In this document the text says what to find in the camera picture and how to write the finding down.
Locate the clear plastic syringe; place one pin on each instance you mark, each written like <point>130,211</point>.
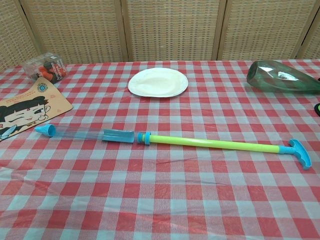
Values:
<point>116,136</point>

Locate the white paper plate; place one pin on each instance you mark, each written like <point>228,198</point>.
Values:
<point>157,83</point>

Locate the red white checkered tablecloth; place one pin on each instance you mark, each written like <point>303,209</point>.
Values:
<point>175,195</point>

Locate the bamboo woven folding screen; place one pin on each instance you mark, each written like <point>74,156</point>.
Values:
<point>170,30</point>

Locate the green plastic spray bottle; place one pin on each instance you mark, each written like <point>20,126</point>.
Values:
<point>275,77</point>

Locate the clear plastic snack box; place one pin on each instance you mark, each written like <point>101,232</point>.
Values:
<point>47,67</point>

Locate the cartoon face wooden board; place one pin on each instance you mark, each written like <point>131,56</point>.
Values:
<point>30,107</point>

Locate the green bag with black trim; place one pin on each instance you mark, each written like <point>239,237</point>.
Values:
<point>318,108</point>

